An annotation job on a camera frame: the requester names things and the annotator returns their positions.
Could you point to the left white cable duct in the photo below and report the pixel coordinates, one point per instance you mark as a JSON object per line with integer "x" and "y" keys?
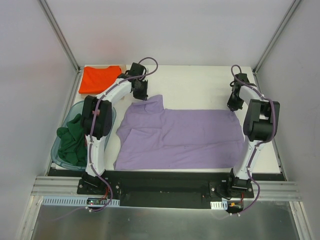
{"x": 71, "y": 201}

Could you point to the white cable duct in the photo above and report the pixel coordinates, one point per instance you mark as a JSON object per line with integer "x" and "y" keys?
{"x": 71, "y": 201}
{"x": 219, "y": 205}

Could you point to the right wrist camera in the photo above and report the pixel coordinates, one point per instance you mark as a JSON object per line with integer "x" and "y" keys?
{"x": 241, "y": 79}

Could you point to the folded orange t shirt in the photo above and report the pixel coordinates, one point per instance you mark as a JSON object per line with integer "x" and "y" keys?
{"x": 96, "y": 80}

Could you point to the right white cable duct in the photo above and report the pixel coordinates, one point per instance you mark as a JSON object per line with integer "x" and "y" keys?
{"x": 219, "y": 205}

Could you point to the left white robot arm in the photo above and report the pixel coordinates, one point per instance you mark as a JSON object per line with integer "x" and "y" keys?
{"x": 97, "y": 121}

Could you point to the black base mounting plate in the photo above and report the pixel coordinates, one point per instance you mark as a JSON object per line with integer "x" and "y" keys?
{"x": 178, "y": 190}

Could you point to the left aluminium corner post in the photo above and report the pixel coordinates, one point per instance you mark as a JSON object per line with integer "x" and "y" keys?
{"x": 58, "y": 33}

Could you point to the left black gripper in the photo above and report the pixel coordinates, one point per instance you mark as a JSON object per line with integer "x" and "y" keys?
{"x": 140, "y": 91}

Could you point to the lilac purple t shirt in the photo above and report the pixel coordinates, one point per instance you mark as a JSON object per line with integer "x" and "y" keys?
{"x": 156, "y": 138}

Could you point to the aluminium corner post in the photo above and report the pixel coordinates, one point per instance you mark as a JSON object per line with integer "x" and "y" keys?
{"x": 293, "y": 7}
{"x": 58, "y": 33}

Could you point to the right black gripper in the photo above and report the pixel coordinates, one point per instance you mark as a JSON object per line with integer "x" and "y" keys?
{"x": 234, "y": 102}

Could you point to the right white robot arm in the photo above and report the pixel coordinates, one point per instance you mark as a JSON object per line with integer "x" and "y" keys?
{"x": 259, "y": 128}

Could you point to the dark green t shirt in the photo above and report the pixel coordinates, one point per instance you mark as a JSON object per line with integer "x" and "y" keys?
{"x": 72, "y": 148}

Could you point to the right aluminium corner post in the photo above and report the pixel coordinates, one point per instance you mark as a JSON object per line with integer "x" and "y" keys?
{"x": 293, "y": 7}

